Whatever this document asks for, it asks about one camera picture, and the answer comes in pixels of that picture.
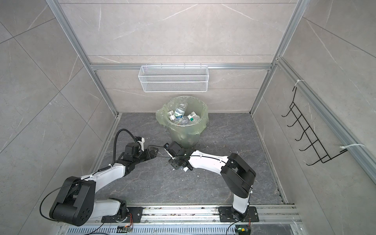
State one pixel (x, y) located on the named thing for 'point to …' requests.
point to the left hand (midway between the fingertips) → (153, 147)
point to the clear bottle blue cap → (181, 121)
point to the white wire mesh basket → (171, 79)
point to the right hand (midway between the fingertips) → (175, 157)
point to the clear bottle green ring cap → (194, 117)
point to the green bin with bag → (186, 117)
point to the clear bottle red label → (172, 115)
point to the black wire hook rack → (316, 148)
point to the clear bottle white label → (179, 111)
